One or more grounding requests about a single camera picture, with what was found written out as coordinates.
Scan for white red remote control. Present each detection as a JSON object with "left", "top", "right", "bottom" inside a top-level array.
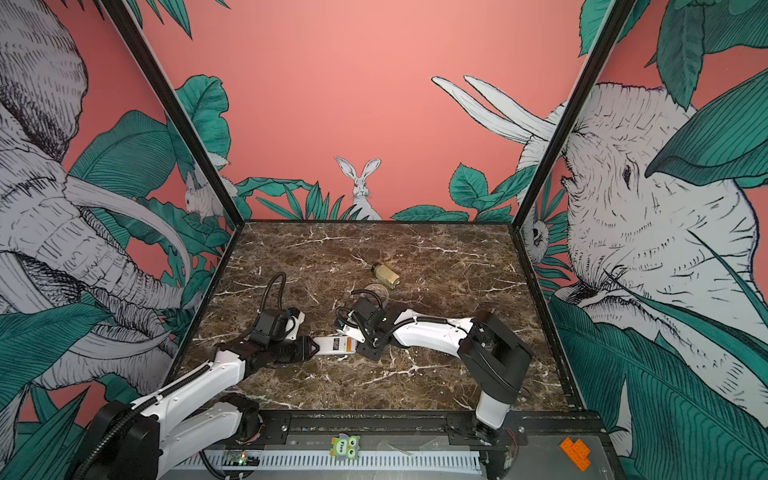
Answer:
[{"left": 313, "top": 335, "right": 358, "bottom": 356}]

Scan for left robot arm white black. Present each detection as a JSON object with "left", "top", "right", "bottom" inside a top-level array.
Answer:
[{"left": 65, "top": 305, "right": 320, "bottom": 479}]

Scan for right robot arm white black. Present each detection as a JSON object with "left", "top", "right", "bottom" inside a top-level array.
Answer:
[{"left": 335, "top": 298, "right": 533, "bottom": 445}]

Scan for white tape roll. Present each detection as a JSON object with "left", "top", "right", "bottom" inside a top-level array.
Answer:
[{"left": 364, "top": 283, "right": 389, "bottom": 303}]

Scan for spice jar black lid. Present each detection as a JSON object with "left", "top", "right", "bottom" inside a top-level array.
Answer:
[{"left": 371, "top": 263, "right": 401, "bottom": 289}]

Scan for small circuit board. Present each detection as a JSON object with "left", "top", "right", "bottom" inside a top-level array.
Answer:
[{"left": 222, "top": 451, "right": 261, "bottom": 468}]

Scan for orange plastic blocks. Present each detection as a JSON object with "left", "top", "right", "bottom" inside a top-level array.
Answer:
[{"left": 560, "top": 437, "right": 591, "bottom": 472}]

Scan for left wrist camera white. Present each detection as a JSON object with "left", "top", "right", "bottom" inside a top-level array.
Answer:
[{"left": 283, "top": 307, "right": 305, "bottom": 341}]

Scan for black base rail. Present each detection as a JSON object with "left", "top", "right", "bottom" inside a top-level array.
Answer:
[{"left": 227, "top": 410, "right": 601, "bottom": 448}]

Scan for white slotted cable duct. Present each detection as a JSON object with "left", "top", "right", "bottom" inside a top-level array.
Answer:
[{"left": 207, "top": 450, "right": 484, "bottom": 474}]

